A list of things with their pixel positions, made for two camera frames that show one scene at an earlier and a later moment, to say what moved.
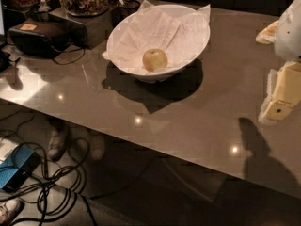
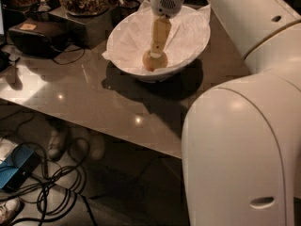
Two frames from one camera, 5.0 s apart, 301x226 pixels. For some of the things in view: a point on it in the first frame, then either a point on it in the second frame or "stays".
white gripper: [289, 32] to [164, 4]
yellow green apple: [154, 58] stays
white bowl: [155, 42] stays
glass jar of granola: [87, 0] stays
